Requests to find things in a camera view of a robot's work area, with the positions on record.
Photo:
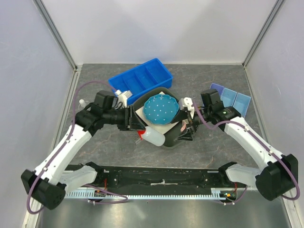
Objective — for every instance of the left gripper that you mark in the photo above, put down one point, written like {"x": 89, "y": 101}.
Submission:
{"x": 131, "y": 121}

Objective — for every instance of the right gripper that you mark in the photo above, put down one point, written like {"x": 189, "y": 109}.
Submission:
{"x": 183, "y": 115}

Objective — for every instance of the white wash bottle red cap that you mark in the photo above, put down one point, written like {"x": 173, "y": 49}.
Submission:
{"x": 152, "y": 136}

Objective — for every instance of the glass flask with stopper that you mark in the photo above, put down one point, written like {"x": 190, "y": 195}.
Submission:
{"x": 82, "y": 103}

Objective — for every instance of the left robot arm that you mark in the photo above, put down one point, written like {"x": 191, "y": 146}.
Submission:
{"x": 47, "y": 183}

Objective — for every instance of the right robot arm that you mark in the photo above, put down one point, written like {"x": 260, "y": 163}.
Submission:
{"x": 276, "y": 174}

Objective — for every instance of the dark green tray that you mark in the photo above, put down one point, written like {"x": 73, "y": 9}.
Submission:
{"x": 174, "y": 132}

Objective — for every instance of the white square plate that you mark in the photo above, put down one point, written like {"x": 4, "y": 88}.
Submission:
{"x": 160, "y": 128}

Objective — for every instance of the teal polka dot plate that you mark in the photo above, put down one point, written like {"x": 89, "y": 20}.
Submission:
{"x": 160, "y": 109}

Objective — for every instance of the blue divided storage bin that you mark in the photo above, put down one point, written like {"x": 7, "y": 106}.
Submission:
{"x": 142, "y": 79}

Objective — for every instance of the light blue three-compartment box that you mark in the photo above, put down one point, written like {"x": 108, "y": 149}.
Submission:
{"x": 232, "y": 98}

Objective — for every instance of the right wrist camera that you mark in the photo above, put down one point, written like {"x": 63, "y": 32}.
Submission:
{"x": 186, "y": 103}

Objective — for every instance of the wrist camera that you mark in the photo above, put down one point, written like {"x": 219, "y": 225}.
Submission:
{"x": 186, "y": 103}
{"x": 123, "y": 96}

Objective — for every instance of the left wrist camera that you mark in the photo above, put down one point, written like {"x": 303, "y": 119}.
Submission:
{"x": 123, "y": 96}

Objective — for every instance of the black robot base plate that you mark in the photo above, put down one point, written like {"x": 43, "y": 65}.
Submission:
{"x": 160, "y": 181}

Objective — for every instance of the left aluminium frame post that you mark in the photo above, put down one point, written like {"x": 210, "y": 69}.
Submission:
{"x": 54, "y": 31}

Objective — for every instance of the aluminium frame post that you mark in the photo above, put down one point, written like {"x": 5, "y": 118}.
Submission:
{"x": 54, "y": 31}
{"x": 263, "y": 31}

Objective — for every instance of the right aluminium frame post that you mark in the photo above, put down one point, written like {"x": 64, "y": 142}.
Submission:
{"x": 263, "y": 31}

